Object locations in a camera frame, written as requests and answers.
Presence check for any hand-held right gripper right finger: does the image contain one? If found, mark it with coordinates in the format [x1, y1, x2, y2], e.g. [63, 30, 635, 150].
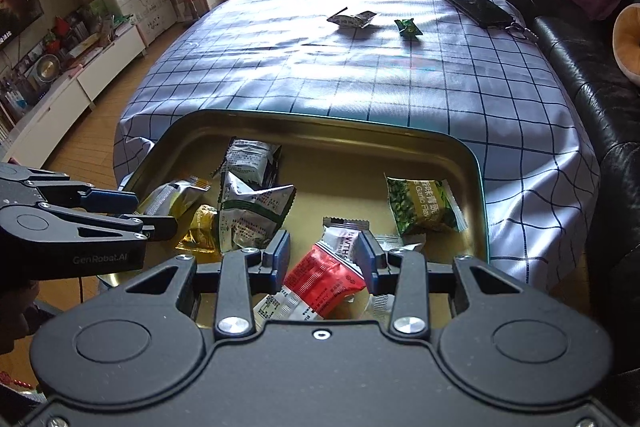
[354, 231, 529, 342]

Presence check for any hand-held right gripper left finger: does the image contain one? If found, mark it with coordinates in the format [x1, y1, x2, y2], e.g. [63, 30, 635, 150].
[125, 229, 292, 342]

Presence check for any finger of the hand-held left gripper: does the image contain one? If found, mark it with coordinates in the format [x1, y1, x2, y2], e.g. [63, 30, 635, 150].
[0, 163, 140, 214]
[0, 204, 179, 253]

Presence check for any silver yellow snack packet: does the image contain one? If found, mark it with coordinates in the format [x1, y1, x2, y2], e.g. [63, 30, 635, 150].
[136, 178, 212, 217]

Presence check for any gold yellow snack packet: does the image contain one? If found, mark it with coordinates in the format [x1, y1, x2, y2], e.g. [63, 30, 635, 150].
[175, 205, 222, 256]

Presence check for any red white snack packet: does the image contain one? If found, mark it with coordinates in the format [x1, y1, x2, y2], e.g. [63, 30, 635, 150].
[252, 216, 370, 322]

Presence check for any plain white snack packet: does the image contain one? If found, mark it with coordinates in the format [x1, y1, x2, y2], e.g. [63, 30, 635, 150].
[364, 234, 427, 322]

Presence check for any large silver green packet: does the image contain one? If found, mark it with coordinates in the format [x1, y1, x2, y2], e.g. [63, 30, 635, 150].
[217, 171, 297, 254]

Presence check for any green pea snack packet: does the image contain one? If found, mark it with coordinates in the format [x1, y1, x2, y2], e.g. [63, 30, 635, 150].
[384, 176, 470, 237]

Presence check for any gold metal tin tray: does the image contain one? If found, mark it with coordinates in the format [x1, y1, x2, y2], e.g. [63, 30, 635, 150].
[100, 109, 489, 324]

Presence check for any small silver green packet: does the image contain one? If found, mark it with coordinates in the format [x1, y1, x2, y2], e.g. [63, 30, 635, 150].
[212, 138, 283, 190]

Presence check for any small green candy packet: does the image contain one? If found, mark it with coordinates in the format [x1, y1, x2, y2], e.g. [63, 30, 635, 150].
[393, 19, 422, 41]

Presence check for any white green patterned packet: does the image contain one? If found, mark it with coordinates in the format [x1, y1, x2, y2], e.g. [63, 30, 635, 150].
[327, 6, 377, 29]

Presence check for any white low console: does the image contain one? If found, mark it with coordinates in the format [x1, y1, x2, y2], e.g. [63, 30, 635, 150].
[0, 24, 149, 168]

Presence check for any steel bowl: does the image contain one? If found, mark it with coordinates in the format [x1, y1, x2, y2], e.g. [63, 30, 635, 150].
[27, 54, 59, 81]

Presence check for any clutter of small items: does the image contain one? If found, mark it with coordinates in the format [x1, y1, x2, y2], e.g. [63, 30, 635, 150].
[0, 0, 137, 120]

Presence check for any white checked tablecloth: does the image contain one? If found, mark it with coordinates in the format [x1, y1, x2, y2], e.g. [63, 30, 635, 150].
[112, 0, 602, 294]

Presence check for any metal keyring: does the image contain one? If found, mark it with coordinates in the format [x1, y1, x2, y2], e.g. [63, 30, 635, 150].
[504, 21, 539, 41]

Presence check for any black leather sofa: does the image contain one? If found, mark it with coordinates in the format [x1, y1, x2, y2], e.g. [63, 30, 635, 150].
[389, 0, 640, 380]

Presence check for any round yellow plush cushion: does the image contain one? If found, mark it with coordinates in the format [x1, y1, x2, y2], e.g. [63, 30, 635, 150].
[612, 4, 640, 86]

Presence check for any red bead bracelet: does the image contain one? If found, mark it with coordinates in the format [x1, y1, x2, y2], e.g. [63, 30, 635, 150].
[0, 371, 37, 396]

